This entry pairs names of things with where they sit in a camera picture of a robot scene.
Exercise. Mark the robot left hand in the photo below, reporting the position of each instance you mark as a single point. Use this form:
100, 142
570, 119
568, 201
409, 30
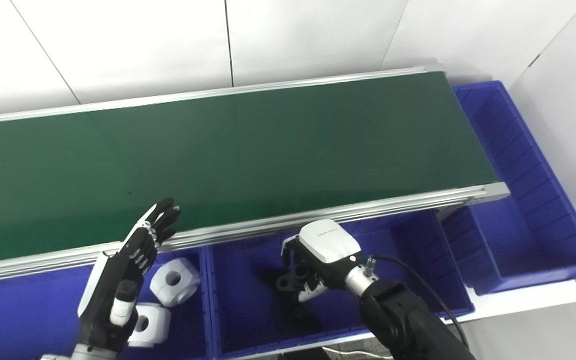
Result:
113, 290

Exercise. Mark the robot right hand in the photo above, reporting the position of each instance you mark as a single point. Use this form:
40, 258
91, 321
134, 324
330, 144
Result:
328, 245

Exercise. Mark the black flanged part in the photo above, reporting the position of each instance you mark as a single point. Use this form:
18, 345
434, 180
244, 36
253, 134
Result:
308, 315
290, 281

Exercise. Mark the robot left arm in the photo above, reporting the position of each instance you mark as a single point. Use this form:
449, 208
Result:
93, 354

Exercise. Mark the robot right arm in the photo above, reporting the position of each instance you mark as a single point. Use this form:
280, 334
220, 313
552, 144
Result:
403, 320

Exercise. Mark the green conveyor belt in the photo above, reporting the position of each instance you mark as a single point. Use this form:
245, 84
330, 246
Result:
243, 150
368, 207

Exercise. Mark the white block part with hole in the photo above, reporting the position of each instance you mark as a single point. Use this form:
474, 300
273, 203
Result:
153, 327
175, 282

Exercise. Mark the blue bin with white parts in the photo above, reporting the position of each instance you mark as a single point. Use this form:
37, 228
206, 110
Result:
33, 315

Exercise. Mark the blue bin with black parts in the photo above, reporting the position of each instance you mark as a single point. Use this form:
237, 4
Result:
418, 260

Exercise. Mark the empty blue bin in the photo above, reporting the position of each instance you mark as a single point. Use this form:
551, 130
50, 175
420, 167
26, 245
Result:
523, 225

